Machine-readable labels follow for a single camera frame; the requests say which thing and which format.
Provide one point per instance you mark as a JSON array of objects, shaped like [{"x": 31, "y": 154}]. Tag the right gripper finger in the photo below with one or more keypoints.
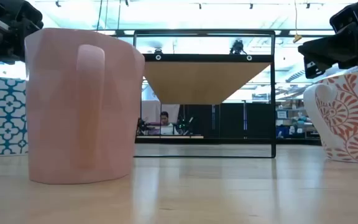
[
  {"x": 325, "y": 49},
  {"x": 319, "y": 72}
]

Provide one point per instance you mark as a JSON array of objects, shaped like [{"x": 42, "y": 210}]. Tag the white mug red leaf pattern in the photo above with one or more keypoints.
[{"x": 353, "y": 124}]

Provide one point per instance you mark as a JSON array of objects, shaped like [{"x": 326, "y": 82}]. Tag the white mug teal pattern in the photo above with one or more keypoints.
[{"x": 2, "y": 118}]

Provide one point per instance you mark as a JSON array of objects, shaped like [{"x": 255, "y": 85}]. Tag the pink faceted mug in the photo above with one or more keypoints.
[{"x": 57, "y": 109}]

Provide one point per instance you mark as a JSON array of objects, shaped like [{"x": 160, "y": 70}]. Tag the storage shelf with boxes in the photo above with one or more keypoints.
[{"x": 294, "y": 124}]

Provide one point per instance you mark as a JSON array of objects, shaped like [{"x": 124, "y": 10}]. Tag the black partition panel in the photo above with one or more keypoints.
[{"x": 232, "y": 121}]

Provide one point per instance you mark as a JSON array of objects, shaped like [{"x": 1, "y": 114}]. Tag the workbench with small robot arms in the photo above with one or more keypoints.
[{"x": 183, "y": 126}]

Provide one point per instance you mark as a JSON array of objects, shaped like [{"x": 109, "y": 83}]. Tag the person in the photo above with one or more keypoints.
[{"x": 164, "y": 118}]

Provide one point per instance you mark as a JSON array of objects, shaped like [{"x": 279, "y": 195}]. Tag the pink partition board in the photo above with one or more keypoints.
[{"x": 151, "y": 110}]

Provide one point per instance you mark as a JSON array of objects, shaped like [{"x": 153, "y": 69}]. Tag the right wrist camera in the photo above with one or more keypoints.
[{"x": 343, "y": 18}]

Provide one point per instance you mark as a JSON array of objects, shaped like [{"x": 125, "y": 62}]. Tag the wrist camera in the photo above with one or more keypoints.
[
  {"x": 343, "y": 18},
  {"x": 30, "y": 18}
]

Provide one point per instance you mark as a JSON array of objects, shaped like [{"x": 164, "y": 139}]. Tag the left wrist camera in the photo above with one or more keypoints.
[{"x": 30, "y": 18}]

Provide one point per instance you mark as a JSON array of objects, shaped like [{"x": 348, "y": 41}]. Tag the small black camera rig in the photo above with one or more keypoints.
[{"x": 237, "y": 47}]

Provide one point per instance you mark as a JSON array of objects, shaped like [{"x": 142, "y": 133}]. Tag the wooden shelf black metal frame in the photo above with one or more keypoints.
[{"x": 197, "y": 81}]

